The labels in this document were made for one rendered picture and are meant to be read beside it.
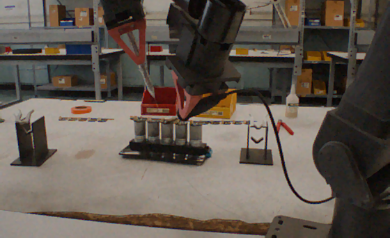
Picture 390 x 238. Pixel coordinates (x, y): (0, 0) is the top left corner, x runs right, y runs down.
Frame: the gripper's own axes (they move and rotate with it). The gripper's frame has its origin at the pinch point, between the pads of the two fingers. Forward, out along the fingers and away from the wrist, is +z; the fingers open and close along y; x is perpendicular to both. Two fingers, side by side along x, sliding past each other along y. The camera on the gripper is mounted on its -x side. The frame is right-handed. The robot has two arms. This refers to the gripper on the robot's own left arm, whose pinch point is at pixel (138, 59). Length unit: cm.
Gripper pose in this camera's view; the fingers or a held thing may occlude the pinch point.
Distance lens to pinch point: 62.7
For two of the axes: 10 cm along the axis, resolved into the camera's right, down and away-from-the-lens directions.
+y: -2.0, -2.2, 9.5
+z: 3.2, 9.1, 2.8
